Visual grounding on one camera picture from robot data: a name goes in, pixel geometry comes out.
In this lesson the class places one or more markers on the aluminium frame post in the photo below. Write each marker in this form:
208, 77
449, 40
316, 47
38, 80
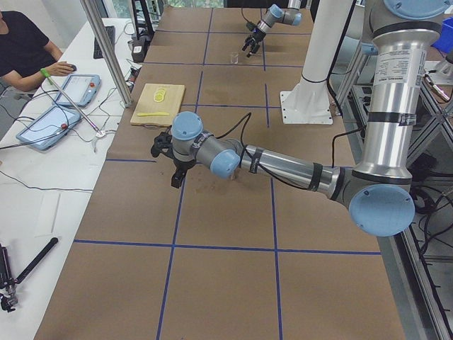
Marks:
108, 50

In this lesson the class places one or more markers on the steel diagonal rod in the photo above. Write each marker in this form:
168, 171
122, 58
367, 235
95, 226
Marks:
99, 133

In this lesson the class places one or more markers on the front lemon slice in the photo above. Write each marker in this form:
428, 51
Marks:
158, 98

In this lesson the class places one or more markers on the bamboo cutting board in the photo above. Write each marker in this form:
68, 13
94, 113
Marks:
171, 104

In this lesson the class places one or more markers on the black tripod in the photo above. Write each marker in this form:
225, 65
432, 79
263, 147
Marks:
8, 283

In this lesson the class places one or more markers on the blue teach pendant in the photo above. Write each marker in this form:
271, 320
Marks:
81, 88
49, 128

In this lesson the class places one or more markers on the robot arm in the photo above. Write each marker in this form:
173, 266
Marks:
303, 147
288, 16

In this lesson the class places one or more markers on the right blue teach pendant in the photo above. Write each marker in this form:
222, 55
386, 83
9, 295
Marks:
81, 88

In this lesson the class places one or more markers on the yellow plastic knife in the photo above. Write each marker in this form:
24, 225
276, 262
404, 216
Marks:
157, 113

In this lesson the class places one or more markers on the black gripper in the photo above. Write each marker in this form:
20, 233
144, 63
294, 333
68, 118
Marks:
257, 35
183, 165

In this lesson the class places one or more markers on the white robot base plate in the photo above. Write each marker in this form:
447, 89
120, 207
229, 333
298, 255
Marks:
305, 107

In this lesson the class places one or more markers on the seated man in black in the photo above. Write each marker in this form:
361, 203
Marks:
25, 49

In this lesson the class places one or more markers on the clear glass cup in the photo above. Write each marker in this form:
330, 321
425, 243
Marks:
234, 58

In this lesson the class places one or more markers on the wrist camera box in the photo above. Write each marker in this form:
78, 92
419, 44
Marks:
251, 26

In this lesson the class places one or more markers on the left blue teach pendant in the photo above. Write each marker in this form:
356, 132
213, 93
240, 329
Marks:
49, 128

